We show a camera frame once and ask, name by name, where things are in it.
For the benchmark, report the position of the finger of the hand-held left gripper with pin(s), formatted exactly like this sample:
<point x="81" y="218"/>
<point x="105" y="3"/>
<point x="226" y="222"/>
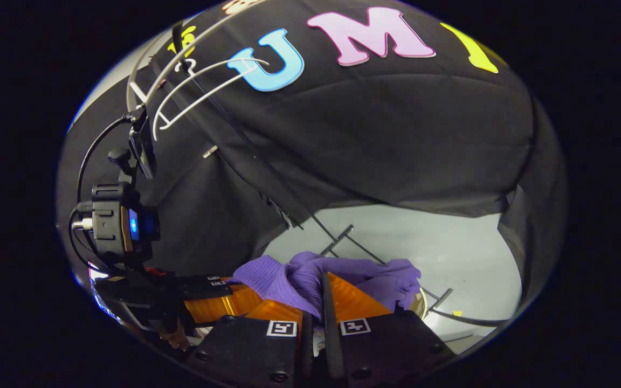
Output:
<point x="213" y="304"/>

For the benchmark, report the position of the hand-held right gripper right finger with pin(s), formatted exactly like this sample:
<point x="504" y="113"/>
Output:
<point x="332" y="350"/>

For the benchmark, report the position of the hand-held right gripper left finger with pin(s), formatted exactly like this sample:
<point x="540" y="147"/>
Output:
<point x="251" y="353"/>

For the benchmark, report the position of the purple ribbed jacket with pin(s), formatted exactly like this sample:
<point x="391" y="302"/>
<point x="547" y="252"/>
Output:
<point x="299" y="275"/>

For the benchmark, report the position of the black clothes rack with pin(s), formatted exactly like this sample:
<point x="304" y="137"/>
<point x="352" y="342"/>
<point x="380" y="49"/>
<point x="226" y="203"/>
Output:
<point x="337" y="241"/>

